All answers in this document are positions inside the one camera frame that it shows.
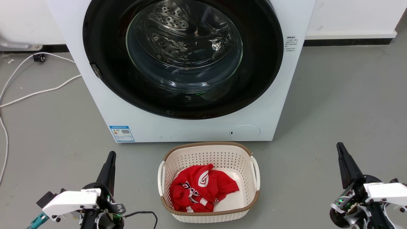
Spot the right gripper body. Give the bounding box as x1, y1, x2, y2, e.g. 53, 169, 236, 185
329, 174, 407, 229

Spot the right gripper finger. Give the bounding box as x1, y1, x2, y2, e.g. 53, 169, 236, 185
340, 142, 364, 183
336, 142, 355, 189

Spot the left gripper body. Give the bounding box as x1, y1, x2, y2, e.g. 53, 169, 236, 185
81, 183, 126, 229

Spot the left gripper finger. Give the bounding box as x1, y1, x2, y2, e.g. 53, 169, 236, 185
95, 151, 113, 190
105, 151, 116, 194

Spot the round black washing machine door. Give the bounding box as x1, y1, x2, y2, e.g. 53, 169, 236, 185
82, 0, 284, 120

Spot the white washing machine body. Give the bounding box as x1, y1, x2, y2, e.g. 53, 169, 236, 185
45, 0, 317, 143

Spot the blue energy label sticker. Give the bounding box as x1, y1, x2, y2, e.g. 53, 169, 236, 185
109, 125, 135, 142

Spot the red printed garment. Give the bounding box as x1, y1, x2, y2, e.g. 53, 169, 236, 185
169, 163, 240, 213

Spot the cream perforated laundry basket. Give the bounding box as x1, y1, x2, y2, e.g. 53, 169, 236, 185
157, 142, 261, 223

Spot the round white filter cover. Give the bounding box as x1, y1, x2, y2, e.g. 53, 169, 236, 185
230, 125, 261, 141

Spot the small printed text label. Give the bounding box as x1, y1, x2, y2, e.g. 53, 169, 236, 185
284, 36, 298, 52

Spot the steel perforated washer drum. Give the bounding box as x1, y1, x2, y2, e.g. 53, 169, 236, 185
127, 0, 244, 93

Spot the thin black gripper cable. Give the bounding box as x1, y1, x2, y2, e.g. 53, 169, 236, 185
122, 211, 158, 229

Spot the teal camera cable connector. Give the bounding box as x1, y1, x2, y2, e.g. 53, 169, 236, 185
27, 212, 50, 229

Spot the white floor cable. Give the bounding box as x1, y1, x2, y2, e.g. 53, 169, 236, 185
0, 117, 9, 184
0, 74, 82, 108
0, 52, 77, 102

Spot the grey metal bracket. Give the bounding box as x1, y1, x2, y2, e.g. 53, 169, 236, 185
0, 37, 43, 51

